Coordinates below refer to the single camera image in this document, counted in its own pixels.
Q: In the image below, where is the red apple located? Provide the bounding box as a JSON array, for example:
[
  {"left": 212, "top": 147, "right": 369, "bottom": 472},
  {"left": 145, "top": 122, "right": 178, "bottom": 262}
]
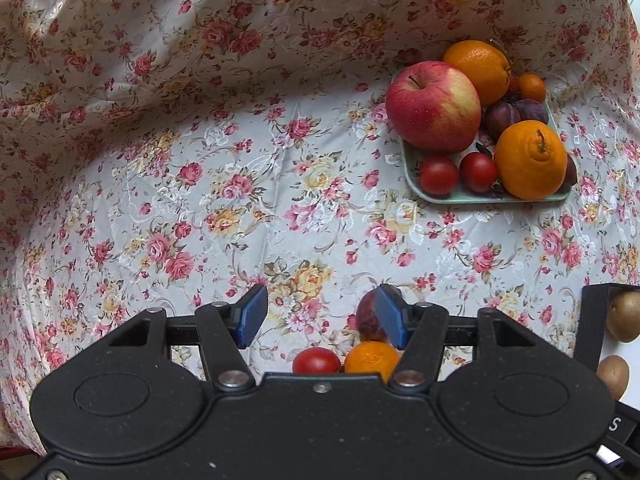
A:
[{"left": 385, "top": 61, "right": 482, "bottom": 154}]

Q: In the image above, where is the rear orange on tray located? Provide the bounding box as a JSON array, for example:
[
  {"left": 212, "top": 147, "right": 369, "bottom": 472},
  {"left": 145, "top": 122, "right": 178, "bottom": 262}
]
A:
[{"left": 442, "top": 40, "right": 511, "bottom": 107}]

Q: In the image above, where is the dark plum tray middle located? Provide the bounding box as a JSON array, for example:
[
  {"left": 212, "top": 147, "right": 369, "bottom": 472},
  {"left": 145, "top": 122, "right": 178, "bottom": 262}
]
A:
[{"left": 513, "top": 99, "right": 549, "bottom": 125}]

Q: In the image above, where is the small mandarin on tray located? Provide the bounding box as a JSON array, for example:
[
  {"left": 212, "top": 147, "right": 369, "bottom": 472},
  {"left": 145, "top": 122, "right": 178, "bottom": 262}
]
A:
[{"left": 518, "top": 73, "right": 547, "bottom": 103}]

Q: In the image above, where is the dark plum tray right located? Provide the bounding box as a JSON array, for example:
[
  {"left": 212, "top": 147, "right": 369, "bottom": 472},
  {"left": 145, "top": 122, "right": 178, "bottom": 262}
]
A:
[{"left": 562, "top": 155, "right": 577, "bottom": 190}]

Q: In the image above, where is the brown kiwi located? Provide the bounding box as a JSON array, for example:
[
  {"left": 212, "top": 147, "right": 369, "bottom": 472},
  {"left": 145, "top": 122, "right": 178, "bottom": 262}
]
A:
[
  {"left": 597, "top": 356, "right": 630, "bottom": 401},
  {"left": 605, "top": 290, "right": 640, "bottom": 342}
]

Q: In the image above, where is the small cherry tomato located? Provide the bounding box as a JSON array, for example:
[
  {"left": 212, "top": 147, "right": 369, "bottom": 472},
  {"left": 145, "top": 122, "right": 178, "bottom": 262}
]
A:
[{"left": 292, "top": 347, "right": 341, "bottom": 374}]

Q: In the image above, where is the small mandarin orange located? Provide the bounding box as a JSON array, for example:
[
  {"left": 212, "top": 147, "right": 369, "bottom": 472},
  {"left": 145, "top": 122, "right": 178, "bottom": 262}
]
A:
[{"left": 344, "top": 340, "right": 400, "bottom": 382}]

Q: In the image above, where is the white box with dark rim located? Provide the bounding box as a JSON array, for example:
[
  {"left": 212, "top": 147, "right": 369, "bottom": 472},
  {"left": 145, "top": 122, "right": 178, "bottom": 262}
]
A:
[{"left": 574, "top": 283, "right": 639, "bottom": 408}]

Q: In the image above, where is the cherry tomato tray front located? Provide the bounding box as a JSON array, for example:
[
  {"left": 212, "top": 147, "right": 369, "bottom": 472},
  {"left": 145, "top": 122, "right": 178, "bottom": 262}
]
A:
[{"left": 419, "top": 155, "right": 459, "bottom": 197}]

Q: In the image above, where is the large orange with stem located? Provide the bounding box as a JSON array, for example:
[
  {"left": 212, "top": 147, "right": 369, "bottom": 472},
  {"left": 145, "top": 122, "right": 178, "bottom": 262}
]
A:
[{"left": 494, "top": 120, "right": 567, "bottom": 200}]

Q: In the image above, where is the dark plum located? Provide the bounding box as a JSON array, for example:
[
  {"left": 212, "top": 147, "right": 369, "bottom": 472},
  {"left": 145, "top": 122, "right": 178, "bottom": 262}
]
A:
[
  {"left": 356, "top": 285, "right": 402, "bottom": 342},
  {"left": 484, "top": 101, "right": 521, "bottom": 142}
]

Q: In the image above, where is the light green tray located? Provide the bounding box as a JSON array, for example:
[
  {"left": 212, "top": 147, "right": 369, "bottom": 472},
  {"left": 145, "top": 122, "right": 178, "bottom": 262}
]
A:
[{"left": 399, "top": 71, "right": 573, "bottom": 206}]

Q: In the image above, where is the floral tablecloth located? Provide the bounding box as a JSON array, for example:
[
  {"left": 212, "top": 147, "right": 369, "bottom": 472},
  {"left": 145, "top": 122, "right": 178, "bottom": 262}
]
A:
[{"left": 1, "top": 0, "right": 639, "bottom": 448}]

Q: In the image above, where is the dark plum tray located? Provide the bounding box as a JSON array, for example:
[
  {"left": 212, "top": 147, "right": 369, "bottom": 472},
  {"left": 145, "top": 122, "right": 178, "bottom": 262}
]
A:
[
  {"left": 562, "top": 155, "right": 577, "bottom": 190},
  {"left": 513, "top": 99, "right": 549, "bottom": 125}
]

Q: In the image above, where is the cherry tomato tray middle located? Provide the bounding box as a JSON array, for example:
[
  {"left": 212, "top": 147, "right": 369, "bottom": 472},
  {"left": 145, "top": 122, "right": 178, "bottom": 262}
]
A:
[{"left": 459, "top": 152, "right": 498, "bottom": 194}]

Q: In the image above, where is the cherry tomato tray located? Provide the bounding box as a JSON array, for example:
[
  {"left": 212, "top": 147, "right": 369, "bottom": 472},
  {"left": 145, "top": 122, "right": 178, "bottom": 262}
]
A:
[
  {"left": 459, "top": 152, "right": 498, "bottom": 194},
  {"left": 419, "top": 155, "right": 459, "bottom": 197}
]

